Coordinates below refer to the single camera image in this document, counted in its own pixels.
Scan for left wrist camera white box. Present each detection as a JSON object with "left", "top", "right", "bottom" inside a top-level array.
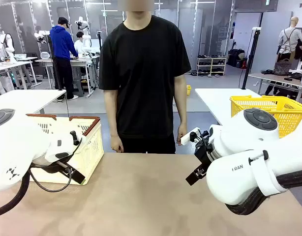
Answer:
[{"left": 69, "top": 130, "right": 87, "bottom": 146}]

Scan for white lab desk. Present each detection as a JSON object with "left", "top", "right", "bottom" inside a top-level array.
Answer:
[{"left": 35, "top": 58, "right": 100, "bottom": 97}]

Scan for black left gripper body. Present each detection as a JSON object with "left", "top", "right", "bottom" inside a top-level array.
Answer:
[{"left": 30, "top": 159, "right": 75, "bottom": 175}]

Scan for person's right forearm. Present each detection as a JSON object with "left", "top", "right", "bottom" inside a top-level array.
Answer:
[{"left": 103, "top": 89, "right": 122, "bottom": 138}]

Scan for person's right hand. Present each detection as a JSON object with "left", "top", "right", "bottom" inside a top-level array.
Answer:
[{"left": 110, "top": 134, "right": 124, "bottom": 153}]

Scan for dark wicker basket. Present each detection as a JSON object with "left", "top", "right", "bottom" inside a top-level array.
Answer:
[{"left": 273, "top": 59, "right": 293, "bottom": 76}]

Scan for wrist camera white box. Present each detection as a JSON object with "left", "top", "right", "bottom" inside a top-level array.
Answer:
[
  {"left": 181, "top": 127, "right": 200, "bottom": 146},
  {"left": 69, "top": 130, "right": 87, "bottom": 146}
]

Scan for yellow plastic basket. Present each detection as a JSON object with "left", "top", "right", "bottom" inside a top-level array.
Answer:
[{"left": 230, "top": 95, "right": 302, "bottom": 139}]

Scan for white shoe rack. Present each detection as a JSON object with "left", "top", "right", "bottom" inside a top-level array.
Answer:
[{"left": 196, "top": 57, "right": 227, "bottom": 77}]

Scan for mannequin with grey shirt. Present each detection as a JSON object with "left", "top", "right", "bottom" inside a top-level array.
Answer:
[{"left": 276, "top": 16, "right": 302, "bottom": 62}]

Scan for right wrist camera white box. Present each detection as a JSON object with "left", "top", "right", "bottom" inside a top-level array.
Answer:
[{"left": 181, "top": 127, "right": 200, "bottom": 146}]

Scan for black bag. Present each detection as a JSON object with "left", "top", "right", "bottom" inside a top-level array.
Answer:
[{"left": 227, "top": 48, "right": 246, "bottom": 68}]

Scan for person's left forearm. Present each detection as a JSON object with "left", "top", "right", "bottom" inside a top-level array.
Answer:
[{"left": 174, "top": 73, "right": 189, "bottom": 126}]

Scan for large white table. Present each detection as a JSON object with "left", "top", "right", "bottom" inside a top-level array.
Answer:
[{"left": 194, "top": 88, "right": 302, "bottom": 126}]

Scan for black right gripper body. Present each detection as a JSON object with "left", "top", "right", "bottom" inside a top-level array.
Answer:
[{"left": 194, "top": 134, "right": 215, "bottom": 170}]

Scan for grey plastic stool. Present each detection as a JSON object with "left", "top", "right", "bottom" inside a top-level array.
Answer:
[{"left": 72, "top": 79, "right": 85, "bottom": 97}]

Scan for person's left hand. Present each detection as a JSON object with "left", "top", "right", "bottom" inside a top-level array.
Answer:
[{"left": 176, "top": 122, "right": 189, "bottom": 147}]

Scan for cream shopping basket brown handles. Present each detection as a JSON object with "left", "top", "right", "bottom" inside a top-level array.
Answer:
[{"left": 26, "top": 113, "right": 105, "bottom": 186}]

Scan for man in blue hoodie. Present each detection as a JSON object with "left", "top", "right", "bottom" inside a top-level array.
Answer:
[{"left": 49, "top": 17, "right": 79, "bottom": 101}]

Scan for black pole with white camera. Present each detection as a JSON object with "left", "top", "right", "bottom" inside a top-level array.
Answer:
[{"left": 241, "top": 27, "right": 262, "bottom": 90}]

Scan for small white lab robot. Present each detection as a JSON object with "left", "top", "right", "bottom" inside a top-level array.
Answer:
[
  {"left": 74, "top": 16, "right": 92, "bottom": 54},
  {"left": 33, "top": 29, "right": 51, "bottom": 45},
  {"left": 0, "top": 30, "right": 15, "bottom": 62}
]

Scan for black tripod pole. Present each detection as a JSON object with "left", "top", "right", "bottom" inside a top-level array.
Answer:
[{"left": 46, "top": 35, "right": 64, "bottom": 91}]

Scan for black right arm cable sleeve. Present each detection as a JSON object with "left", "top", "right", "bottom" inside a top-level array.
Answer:
[{"left": 225, "top": 169, "right": 302, "bottom": 216}]

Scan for seated person in white shirt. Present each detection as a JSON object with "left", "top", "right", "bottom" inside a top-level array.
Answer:
[{"left": 74, "top": 31, "right": 86, "bottom": 55}]

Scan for white table with cable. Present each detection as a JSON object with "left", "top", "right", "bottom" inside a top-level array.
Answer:
[{"left": 0, "top": 88, "right": 67, "bottom": 115}]

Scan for person in black t-shirt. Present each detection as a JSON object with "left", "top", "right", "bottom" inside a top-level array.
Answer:
[{"left": 98, "top": 14, "right": 192, "bottom": 154}]

